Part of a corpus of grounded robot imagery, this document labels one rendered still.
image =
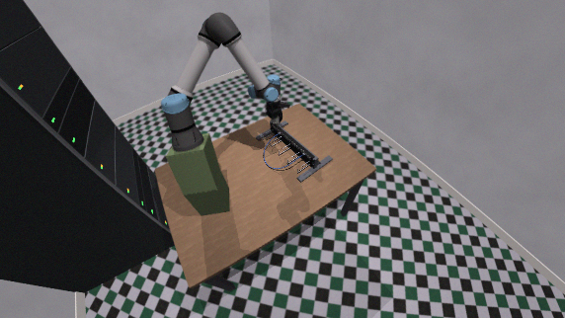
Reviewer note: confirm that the black network patch panel rack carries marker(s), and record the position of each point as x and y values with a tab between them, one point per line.
298	148

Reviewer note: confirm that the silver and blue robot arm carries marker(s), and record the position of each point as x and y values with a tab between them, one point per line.
217	29

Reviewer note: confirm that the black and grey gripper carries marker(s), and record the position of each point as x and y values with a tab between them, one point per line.
276	114

